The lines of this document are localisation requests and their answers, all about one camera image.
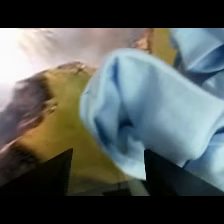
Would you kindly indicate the light blue garment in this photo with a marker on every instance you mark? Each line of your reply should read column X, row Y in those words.
column 156, row 106

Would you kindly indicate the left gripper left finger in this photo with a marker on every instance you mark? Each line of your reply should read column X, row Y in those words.
column 46, row 180

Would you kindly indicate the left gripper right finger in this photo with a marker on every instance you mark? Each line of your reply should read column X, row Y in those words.
column 166, row 181

